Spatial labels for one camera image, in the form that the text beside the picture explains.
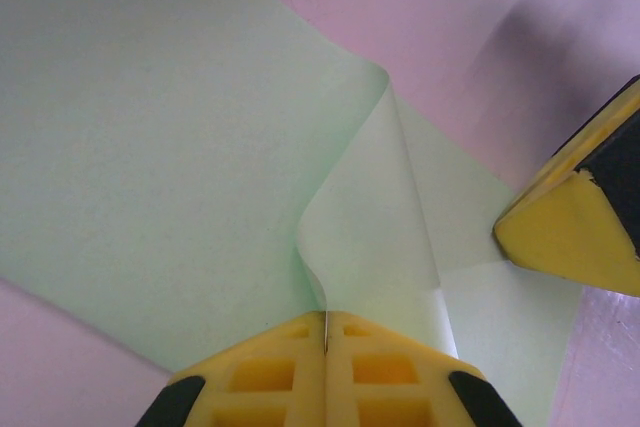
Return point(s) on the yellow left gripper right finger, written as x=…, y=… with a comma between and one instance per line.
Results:
x=390, y=377

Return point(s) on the light green paper sheet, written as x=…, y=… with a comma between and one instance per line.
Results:
x=150, y=147

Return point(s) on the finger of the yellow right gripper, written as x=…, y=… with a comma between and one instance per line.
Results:
x=550, y=227

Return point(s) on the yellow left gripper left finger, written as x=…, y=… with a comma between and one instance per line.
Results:
x=260, y=372

